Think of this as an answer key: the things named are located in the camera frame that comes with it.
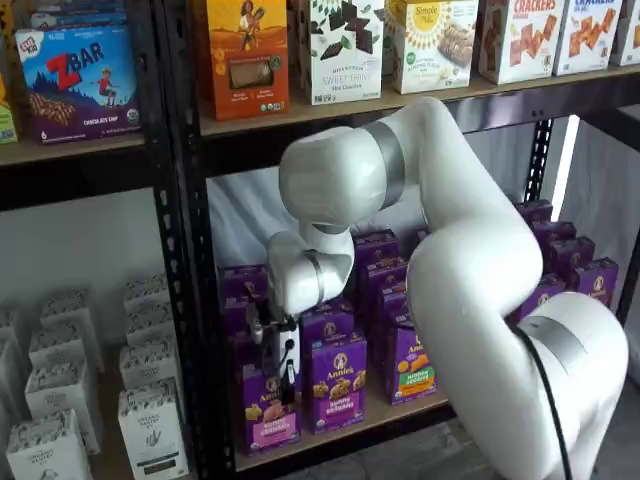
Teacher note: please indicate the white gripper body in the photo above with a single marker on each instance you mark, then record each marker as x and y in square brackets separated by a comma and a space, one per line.
[297, 360]

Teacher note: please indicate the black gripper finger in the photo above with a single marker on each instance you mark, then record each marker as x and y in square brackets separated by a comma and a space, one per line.
[289, 387]

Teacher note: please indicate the purple Annie's box pink patch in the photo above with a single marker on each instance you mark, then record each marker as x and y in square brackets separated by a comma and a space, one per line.
[240, 315]
[240, 350]
[245, 282]
[265, 420]

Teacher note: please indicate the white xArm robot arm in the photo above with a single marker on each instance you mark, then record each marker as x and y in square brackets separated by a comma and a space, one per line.
[475, 250]

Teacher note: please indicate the white Organic Pantry box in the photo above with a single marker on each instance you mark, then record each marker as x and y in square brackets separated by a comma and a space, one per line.
[62, 390]
[147, 322]
[57, 345]
[7, 380]
[152, 430]
[10, 322]
[45, 450]
[145, 292]
[70, 310]
[147, 360]

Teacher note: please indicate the purple Annie's box brown bunnies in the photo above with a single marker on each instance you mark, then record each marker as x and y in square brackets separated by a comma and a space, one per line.
[542, 295]

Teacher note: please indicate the purple Annie's snack box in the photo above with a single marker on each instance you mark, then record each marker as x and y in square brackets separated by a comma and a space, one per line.
[595, 280]
[570, 255]
[552, 232]
[532, 212]

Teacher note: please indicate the white mint chocolate thins box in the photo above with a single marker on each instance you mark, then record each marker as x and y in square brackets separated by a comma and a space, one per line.
[345, 75]

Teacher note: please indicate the orange cracker box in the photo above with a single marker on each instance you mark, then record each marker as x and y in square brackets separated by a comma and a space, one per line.
[250, 65]

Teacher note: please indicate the white almond flour bars box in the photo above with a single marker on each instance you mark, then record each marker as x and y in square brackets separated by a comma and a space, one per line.
[435, 50]

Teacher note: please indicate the blue Zbar box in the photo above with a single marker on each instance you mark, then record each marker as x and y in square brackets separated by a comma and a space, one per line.
[80, 85]
[75, 15]

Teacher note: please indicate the yellow snack box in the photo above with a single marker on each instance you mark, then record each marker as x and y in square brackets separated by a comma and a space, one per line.
[6, 120]

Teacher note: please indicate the orange pretzel crackers box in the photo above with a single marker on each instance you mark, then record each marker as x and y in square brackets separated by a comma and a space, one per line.
[530, 40]

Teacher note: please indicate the white and red cracker box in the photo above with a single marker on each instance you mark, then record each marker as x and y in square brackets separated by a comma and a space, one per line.
[631, 30]

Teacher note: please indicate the black metal shelving rack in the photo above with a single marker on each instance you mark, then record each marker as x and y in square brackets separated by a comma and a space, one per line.
[75, 180]
[260, 155]

